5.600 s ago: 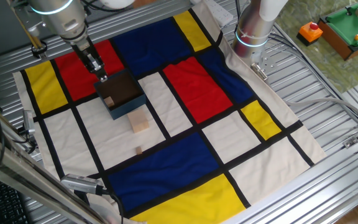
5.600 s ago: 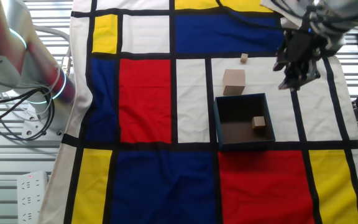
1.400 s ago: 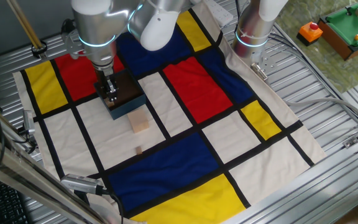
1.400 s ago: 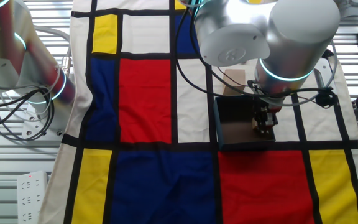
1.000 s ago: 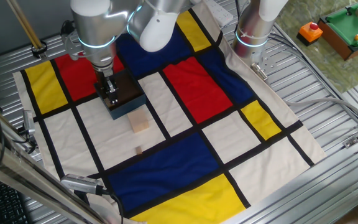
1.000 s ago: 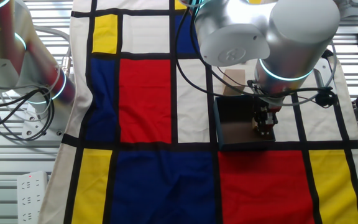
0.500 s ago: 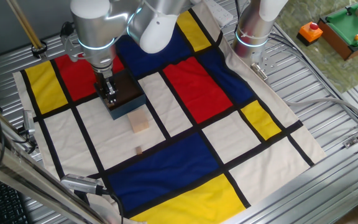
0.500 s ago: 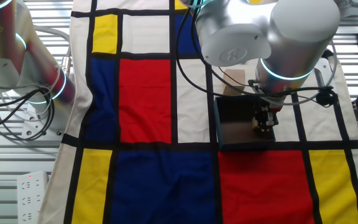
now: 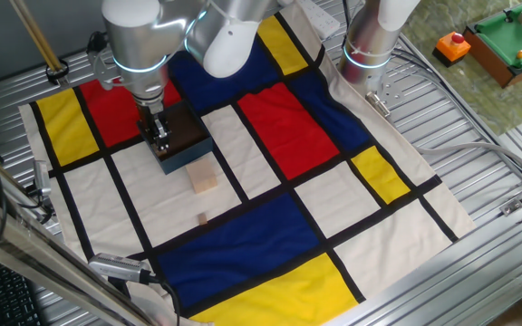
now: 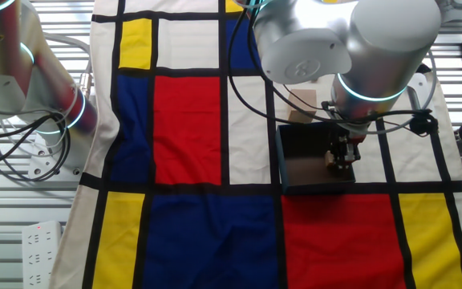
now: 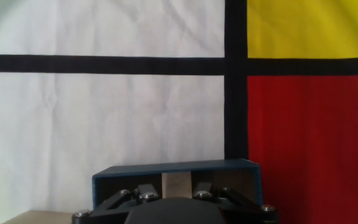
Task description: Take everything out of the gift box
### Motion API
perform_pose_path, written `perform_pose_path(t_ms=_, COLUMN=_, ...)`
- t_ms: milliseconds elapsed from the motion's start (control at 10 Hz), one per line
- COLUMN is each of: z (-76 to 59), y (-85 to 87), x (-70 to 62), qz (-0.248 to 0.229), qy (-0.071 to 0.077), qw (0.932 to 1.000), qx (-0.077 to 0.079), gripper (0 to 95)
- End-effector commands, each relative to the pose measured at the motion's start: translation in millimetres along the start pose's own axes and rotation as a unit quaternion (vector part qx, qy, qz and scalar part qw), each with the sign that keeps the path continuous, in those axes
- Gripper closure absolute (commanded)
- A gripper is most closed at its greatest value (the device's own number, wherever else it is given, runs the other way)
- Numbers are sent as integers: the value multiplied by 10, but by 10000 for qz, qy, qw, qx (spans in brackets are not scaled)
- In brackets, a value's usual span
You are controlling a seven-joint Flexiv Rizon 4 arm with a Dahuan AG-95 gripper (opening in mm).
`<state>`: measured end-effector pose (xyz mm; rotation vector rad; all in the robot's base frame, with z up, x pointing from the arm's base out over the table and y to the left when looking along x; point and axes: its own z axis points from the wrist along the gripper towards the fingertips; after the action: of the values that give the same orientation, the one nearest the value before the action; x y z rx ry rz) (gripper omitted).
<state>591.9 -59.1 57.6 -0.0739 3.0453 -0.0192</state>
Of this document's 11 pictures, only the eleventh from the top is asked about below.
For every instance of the small wooden cube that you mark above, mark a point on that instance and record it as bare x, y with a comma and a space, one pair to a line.
176, 184

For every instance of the large wooden cube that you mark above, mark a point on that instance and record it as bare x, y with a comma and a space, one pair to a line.
42, 217

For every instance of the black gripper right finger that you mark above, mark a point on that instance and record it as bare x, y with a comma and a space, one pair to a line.
238, 202

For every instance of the dark blue gift box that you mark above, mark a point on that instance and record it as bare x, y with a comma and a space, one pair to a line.
172, 168

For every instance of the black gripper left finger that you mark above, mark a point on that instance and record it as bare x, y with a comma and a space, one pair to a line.
120, 203

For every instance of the colour-block patterned cloth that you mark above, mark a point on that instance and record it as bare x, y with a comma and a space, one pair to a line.
135, 109

